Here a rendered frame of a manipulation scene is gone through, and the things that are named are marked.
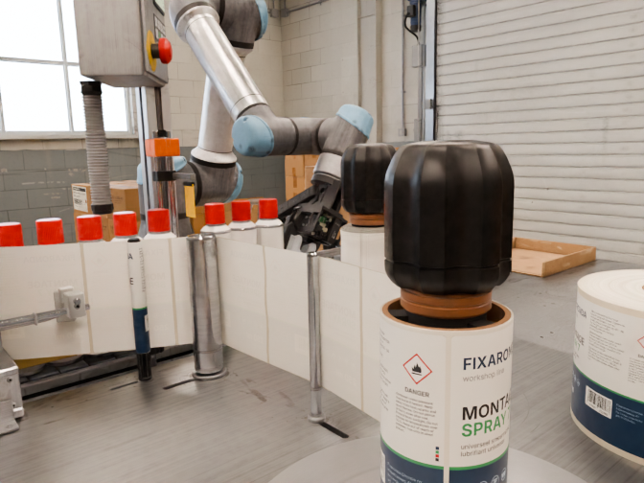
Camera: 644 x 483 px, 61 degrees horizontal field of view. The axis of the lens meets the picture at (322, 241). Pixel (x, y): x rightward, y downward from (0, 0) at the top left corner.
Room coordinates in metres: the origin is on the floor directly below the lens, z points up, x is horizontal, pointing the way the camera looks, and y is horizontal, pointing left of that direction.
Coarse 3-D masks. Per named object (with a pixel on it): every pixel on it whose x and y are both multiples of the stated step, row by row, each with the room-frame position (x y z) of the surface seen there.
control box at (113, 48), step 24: (96, 0) 0.84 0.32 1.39; (120, 0) 0.84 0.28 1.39; (144, 0) 0.85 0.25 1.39; (96, 24) 0.84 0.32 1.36; (120, 24) 0.84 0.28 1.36; (144, 24) 0.85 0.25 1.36; (96, 48) 0.84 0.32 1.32; (120, 48) 0.84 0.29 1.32; (144, 48) 0.85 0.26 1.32; (96, 72) 0.83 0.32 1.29; (120, 72) 0.84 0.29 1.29; (144, 72) 0.84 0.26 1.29
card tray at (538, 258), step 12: (516, 240) 1.75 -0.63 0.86; (528, 240) 1.72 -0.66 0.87; (540, 240) 1.69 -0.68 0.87; (516, 252) 1.68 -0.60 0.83; (528, 252) 1.67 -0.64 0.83; (540, 252) 1.67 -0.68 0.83; (552, 252) 1.66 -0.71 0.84; (564, 252) 1.63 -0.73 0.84; (576, 252) 1.48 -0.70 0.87; (588, 252) 1.53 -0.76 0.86; (516, 264) 1.50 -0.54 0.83; (528, 264) 1.50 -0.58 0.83; (540, 264) 1.50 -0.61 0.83; (552, 264) 1.40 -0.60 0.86; (564, 264) 1.44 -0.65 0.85; (576, 264) 1.48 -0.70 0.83; (540, 276) 1.37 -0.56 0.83
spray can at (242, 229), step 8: (240, 200) 0.96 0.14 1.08; (248, 200) 0.96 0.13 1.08; (232, 208) 0.95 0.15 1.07; (240, 208) 0.94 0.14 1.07; (248, 208) 0.95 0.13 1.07; (232, 216) 0.95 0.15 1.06; (240, 216) 0.94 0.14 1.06; (248, 216) 0.95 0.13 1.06; (232, 224) 0.94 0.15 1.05; (240, 224) 0.94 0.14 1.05; (248, 224) 0.94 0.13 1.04; (232, 232) 0.93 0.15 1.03; (240, 232) 0.93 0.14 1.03; (248, 232) 0.94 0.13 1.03; (256, 232) 0.95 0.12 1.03; (240, 240) 0.93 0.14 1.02; (248, 240) 0.93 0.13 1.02; (256, 240) 0.95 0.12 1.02
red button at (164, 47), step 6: (162, 42) 0.86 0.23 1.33; (168, 42) 0.87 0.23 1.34; (150, 48) 0.87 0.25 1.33; (156, 48) 0.87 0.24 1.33; (162, 48) 0.86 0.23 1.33; (168, 48) 0.86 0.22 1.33; (156, 54) 0.87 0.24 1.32; (162, 54) 0.86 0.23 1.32; (168, 54) 0.87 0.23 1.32; (162, 60) 0.87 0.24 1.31; (168, 60) 0.87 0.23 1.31
